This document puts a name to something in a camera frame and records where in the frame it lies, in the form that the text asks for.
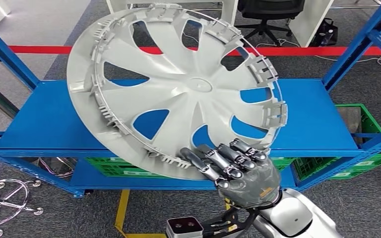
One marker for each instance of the black bag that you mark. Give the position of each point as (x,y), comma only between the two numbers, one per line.
(317,38)

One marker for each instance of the blue metal shelf rack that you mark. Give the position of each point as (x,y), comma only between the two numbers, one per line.
(29,124)

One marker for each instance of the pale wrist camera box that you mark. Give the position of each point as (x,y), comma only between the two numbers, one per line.
(184,226)

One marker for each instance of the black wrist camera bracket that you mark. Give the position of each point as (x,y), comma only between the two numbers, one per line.
(216,226)

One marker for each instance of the black office chair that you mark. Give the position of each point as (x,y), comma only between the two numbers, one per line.
(269,8)

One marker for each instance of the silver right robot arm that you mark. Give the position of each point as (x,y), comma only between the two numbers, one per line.
(289,213)

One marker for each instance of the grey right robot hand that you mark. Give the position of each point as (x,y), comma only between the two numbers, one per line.
(253,184)

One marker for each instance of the black stool chrome base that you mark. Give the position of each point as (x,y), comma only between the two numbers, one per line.
(38,211)

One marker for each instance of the grey plastic wheel hubcap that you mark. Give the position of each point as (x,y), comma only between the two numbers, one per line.
(190,85)

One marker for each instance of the red barrier belt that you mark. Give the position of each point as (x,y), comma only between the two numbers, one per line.
(308,51)

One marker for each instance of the white desk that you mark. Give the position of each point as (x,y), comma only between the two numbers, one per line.
(228,10)
(308,19)

